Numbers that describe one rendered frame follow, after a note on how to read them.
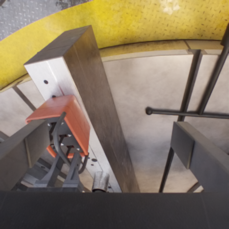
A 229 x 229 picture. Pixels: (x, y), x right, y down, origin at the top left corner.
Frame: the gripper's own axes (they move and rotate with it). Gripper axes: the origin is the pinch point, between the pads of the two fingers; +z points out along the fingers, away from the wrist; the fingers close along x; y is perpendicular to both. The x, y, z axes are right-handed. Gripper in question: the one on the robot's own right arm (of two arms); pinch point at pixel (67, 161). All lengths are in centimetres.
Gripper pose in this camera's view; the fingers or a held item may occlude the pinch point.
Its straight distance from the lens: 48.0
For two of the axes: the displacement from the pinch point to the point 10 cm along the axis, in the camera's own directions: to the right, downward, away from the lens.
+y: -2.5, -7.5, -6.1
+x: -9.6, 1.2, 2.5
